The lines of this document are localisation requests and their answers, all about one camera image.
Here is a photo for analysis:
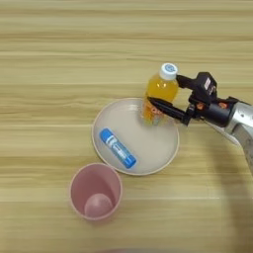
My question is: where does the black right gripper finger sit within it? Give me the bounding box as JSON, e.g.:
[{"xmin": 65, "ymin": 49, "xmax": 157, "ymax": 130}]
[
  {"xmin": 146, "ymin": 96, "xmax": 193, "ymax": 127},
  {"xmin": 176, "ymin": 74, "xmax": 199, "ymax": 91}
]

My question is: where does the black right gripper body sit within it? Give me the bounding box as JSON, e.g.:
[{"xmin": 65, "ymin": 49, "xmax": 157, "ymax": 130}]
[{"xmin": 187, "ymin": 93, "xmax": 240, "ymax": 128}]

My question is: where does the orange juice bottle white cap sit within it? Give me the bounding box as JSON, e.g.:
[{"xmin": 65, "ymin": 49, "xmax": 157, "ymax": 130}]
[{"xmin": 141, "ymin": 62, "xmax": 180, "ymax": 127}]

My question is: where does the beige round plate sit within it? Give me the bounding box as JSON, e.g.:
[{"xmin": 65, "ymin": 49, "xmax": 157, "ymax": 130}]
[{"xmin": 91, "ymin": 97, "xmax": 181, "ymax": 177}]

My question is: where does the blue glue stick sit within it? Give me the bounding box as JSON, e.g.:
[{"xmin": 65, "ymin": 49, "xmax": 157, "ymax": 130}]
[{"xmin": 99, "ymin": 127, "xmax": 137, "ymax": 170}]

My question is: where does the white flat remote-like device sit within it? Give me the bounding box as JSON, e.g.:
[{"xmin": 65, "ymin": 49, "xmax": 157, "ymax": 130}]
[{"xmin": 205, "ymin": 121, "xmax": 241, "ymax": 146}]

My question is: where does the pink plastic cup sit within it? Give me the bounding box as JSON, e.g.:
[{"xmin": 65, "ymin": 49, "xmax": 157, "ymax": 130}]
[{"xmin": 68, "ymin": 162, "xmax": 124, "ymax": 222}]

